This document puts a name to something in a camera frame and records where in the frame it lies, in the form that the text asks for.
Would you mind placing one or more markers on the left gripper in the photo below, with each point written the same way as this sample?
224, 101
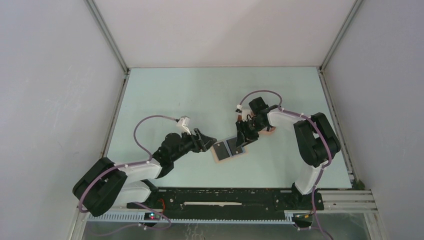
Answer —
201, 142

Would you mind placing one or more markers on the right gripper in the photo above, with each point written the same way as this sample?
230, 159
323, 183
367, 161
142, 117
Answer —
242, 137

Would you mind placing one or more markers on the beige leather card holder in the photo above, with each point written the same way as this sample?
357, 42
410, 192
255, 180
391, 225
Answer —
230, 158

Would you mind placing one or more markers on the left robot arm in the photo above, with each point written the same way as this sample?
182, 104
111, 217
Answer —
107, 184

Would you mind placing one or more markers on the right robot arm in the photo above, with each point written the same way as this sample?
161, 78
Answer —
316, 140

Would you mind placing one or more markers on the pink oval tray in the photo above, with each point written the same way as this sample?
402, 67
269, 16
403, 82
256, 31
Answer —
266, 131

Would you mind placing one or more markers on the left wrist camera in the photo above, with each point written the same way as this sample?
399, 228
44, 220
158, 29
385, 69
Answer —
182, 123

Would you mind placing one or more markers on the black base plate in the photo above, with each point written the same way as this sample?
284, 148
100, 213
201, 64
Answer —
239, 204

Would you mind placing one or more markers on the aluminium frame rail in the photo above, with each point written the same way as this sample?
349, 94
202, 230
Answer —
335, 201

